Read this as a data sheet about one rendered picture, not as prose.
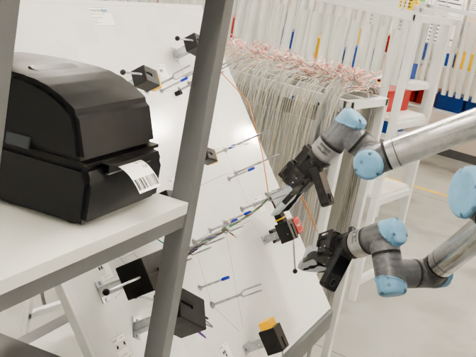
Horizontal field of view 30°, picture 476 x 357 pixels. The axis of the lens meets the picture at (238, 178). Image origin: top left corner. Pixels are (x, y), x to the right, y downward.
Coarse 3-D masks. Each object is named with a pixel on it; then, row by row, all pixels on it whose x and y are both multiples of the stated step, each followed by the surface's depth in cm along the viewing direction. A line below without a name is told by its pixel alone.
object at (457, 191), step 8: (464, 168) 194; (472, 168) 192; (456, 176) 196; (464, 176) 193; (472, 176) 190; (456, 184) 195; (464, 184) 193; (472, 184) 190; (448, 192) 198; (456, 192) 195; (464, 192) 192; (472, 192) 189; (448, 200) 197; (456, 200) 194; (464, 200) 192; (472, 200) 189; (456, 208) 194; (464, 208) 191; (472, 208) 189; (456, 216) 195; (464, 216) 192; (472, 216) 192
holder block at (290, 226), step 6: (282, 222) 248; (288, 222) 248; (276, 228) 248; (282, 228) 248; (288, 228) 247; (294, 228) 250; (282, 234) 248; (288, 234) 247; (294, 234) 248; (282, 240) 248; (288, 240) 247
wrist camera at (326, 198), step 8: (312, 168) 242; (320, 168) 243; (312, 176) 242; (320, 176) 241; (320, 184) 241; (328, 184) 244; (320, 192) 242; (328, 192) 243; (320, 200) 242; (328, 200) 241
